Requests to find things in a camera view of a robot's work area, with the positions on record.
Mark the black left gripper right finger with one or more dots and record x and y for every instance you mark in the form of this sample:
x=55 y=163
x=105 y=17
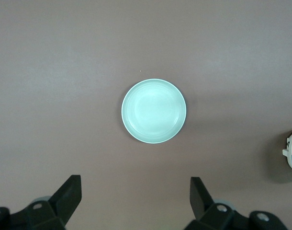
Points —
x=203 y=203

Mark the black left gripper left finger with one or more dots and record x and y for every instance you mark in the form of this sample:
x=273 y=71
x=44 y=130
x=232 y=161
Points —
x=64 y=198

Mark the brown table cloth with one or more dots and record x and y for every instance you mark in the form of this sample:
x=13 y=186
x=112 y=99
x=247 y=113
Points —
x=64 y=95

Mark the pale green round plate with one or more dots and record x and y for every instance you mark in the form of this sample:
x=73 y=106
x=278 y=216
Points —
x=153 y=111

